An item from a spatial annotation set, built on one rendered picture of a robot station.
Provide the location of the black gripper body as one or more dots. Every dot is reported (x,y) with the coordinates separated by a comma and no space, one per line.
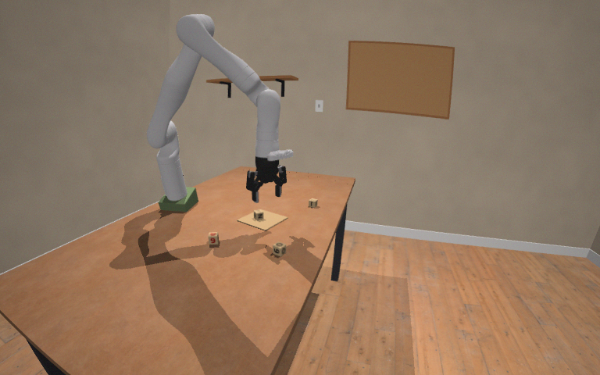
(264,166)

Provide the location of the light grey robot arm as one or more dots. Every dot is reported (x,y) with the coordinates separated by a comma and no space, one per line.
(196,32)

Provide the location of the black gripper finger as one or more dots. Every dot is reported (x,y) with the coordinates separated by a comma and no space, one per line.
(254,187)
(279,181)

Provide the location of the tan flat mat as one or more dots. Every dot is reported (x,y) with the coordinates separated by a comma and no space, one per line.
(270,220)

